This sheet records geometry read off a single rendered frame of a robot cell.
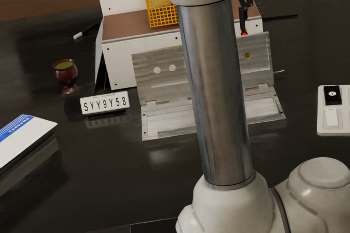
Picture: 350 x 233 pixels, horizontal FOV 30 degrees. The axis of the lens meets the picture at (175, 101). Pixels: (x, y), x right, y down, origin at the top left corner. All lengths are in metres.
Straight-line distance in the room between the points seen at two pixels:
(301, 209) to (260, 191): 0.09
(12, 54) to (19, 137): 0.83
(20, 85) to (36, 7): 0.78
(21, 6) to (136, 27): 1.09
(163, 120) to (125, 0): 0.55
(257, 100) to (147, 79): 0.36
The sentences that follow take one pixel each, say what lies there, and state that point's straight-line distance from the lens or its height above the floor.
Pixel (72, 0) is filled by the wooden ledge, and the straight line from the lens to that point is 3.21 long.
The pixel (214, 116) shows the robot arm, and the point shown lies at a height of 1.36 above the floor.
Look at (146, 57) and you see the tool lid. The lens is 2.09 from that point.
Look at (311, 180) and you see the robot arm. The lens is 1.34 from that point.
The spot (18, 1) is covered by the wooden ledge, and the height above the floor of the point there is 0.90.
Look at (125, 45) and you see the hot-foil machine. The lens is 2.23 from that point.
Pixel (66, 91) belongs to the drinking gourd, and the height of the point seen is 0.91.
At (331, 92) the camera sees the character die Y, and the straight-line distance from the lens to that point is 2.12.
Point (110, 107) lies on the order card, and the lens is 2.19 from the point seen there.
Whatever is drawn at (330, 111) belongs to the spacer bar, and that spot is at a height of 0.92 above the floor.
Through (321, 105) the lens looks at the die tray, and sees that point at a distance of 2.08.
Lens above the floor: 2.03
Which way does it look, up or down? 31 degrees down
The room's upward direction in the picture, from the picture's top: 10 degrees counter-clockwise
